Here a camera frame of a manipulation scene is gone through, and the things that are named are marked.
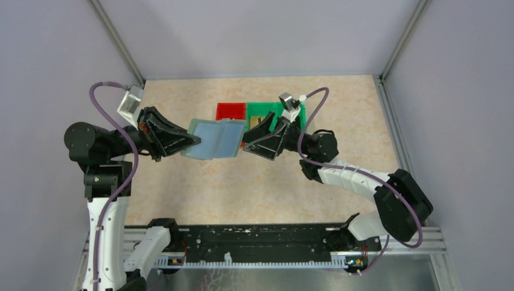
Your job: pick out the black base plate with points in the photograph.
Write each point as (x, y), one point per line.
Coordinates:
(262, 256)

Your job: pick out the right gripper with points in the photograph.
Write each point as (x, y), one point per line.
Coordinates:
(268, 146)

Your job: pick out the aluminium frame rail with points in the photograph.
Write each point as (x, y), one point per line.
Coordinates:
(425, 241)

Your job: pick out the sage green card holder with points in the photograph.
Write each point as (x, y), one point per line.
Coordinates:
(209, 147)

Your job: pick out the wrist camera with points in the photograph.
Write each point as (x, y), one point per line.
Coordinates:
(291, 106)
(130, 105)

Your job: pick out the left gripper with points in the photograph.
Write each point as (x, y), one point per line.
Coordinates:
(173, 140)

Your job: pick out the red plastic bin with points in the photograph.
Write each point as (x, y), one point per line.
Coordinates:
(232, 115)

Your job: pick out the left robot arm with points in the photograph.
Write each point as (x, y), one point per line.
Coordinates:
(108, 184)

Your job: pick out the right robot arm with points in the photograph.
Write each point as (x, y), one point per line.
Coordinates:
(401, 205)

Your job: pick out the green plastic bin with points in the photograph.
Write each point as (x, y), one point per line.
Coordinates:
(262, 109)
(301, 114)

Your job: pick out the right green plastic bin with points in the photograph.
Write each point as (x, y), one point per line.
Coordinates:
(301, 114)

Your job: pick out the middle green plastic bin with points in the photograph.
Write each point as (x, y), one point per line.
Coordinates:
(262, 109)

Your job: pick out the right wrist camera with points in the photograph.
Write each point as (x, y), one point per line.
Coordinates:
(291, 106)

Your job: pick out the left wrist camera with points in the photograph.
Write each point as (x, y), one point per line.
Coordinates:
(130, 105)

